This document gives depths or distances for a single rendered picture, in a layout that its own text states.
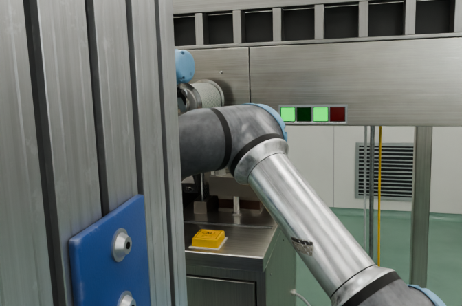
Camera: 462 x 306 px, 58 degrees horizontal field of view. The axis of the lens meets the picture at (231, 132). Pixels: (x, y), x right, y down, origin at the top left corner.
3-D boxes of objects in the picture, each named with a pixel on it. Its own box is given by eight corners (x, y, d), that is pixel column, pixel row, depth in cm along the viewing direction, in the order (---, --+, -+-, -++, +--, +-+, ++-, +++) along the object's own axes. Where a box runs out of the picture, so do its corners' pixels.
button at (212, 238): (192, 247, 110) (191, 238, 110) (201, 236, 117) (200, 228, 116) (217, 249, 108) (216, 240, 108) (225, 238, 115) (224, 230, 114)
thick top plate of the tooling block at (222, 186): (209, 194, 132) (208, 176, 131) (240, 166, 170) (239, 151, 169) (259, 197, 127) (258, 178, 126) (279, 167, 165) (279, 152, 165)
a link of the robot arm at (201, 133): (175, 164, 64) (100, 249, 101) (233, 154, 70) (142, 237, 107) (152, 99, 68) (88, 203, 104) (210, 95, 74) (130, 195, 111)
